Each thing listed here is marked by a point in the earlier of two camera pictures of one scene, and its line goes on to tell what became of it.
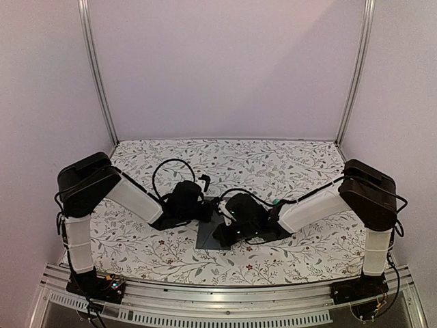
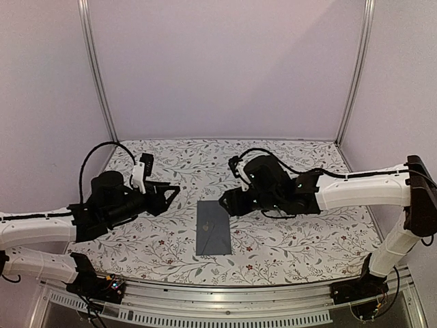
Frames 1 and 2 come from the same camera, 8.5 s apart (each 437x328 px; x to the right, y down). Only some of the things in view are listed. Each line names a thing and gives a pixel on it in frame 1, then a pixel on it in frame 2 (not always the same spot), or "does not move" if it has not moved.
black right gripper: [223, 239] → [235, 206]
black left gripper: [205, 216] → [158, 208]
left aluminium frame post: [93, 67] does not move
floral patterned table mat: [125, 247] does not move
